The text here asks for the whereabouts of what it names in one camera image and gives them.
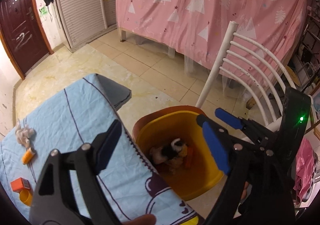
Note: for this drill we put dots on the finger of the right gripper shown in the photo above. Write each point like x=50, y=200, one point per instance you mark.
x=211, y=128
x=229, y=119

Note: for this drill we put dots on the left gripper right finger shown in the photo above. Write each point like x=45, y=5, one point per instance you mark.
x=228, y=156

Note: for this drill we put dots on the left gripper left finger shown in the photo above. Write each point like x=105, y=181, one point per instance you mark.
x=54, y=200

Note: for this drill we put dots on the yellow plastic cup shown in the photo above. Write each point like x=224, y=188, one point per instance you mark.
x=26, y=197

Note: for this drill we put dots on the orange box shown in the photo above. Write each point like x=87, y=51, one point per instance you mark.
x=20, y=184

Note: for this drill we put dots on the black and white cloth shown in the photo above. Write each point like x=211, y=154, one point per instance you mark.
x=162, y=154

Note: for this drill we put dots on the white tissue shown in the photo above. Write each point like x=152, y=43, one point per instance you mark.
x=23, y=134

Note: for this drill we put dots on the yellow trash bucket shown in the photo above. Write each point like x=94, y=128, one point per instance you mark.
x=192, y=175

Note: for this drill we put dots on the right hand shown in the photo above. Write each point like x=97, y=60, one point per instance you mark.
x=244, y=193

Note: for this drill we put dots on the left hand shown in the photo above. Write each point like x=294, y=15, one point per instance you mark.
x=147, y=219

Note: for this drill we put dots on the white metal chair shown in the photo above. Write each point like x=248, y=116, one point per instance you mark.
x=254, y=67

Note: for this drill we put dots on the light blue bed sheet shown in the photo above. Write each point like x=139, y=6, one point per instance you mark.
x=72, y=117

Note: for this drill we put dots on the pink patterned bed curtain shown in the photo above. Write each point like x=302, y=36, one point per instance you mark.
x=196, y=28

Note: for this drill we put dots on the dark red wooden door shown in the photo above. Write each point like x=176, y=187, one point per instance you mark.
x=22, y=34

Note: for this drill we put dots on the white louvered wardrobe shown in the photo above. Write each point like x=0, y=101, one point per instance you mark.
x=82, y=21

